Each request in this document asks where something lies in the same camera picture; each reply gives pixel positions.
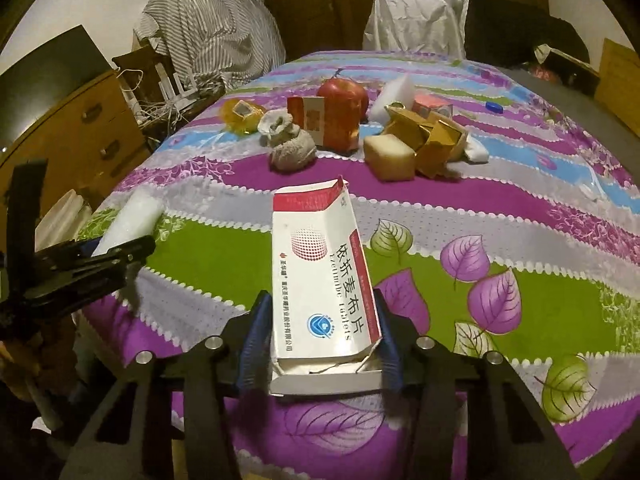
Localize clear plastic wrapper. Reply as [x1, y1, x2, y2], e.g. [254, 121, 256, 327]
[580, 170, 617, 202]

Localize light wooden cabinet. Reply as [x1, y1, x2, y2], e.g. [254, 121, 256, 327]
[595, 37, 640, 138]

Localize white plastic covered chair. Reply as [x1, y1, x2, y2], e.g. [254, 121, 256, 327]
[363, 0, 468, 56]

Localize white sponge block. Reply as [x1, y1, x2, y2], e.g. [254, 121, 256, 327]
[369, 74, 426, 123]

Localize white ribbed cloth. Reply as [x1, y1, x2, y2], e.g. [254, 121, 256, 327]
[34, 189, 94, 252]

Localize white terry sock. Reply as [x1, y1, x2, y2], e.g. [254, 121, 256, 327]
[258, 110, 317, 173]

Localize white red medicine box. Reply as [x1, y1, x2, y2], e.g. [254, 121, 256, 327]
[269, 176, 383, 397]

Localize tan sponge block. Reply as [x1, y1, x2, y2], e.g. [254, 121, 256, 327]
[363, 134, 417, 182]

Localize white foam roll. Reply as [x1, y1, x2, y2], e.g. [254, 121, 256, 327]
[92, 187, 166, 258]

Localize yellow plastic packet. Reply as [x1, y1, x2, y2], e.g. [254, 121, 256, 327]
[221, 99, 264, 135]

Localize red white carton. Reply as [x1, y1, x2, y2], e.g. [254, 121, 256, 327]
[287, 96, 362, 153]

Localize red apple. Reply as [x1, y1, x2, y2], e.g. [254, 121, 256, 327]
[316, 76, 370, 126]

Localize dark wooden wardrobe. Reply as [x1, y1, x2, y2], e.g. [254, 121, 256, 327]
[245, 0, 546, 56]

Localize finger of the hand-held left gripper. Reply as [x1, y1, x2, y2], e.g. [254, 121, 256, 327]
[37, 236, 157, 281]
[20, 262, 138, 316]

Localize wooden dresser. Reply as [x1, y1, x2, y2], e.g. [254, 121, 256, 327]
[0, 67, 151, 241]

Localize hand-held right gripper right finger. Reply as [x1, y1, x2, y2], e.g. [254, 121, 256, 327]
[372, 288, 576, 480]

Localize black flat panel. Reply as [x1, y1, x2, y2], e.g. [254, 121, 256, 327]
[0, 25, 108, 148]

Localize striped grey white cloth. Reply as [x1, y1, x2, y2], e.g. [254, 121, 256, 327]
[134, 0, 287, 106]

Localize small pink box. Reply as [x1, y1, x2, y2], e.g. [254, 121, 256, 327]
[412, 94, 453, 118]

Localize white router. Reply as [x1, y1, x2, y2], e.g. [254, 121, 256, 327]
[157, 64, 202, 102]

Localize black clothing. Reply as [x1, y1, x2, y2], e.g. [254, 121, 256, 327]
[462, 0, 596, 68]

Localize white crumpled tissue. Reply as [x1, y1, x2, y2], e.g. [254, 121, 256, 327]
[462, 135, 491, 163]

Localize dark open box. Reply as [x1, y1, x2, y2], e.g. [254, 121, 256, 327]
[534, 44, 601, 98]

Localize floral printed blanket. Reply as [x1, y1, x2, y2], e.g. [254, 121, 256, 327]
[75, 50, 640, 466]

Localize tangle of white cables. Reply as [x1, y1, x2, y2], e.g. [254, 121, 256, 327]
[120, 67, 226, 128]

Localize red patterned bag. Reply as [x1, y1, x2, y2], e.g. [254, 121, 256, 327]
[530, 62, 562, 84]

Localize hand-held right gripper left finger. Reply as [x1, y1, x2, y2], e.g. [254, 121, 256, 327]
[65, 290, 273, 480]

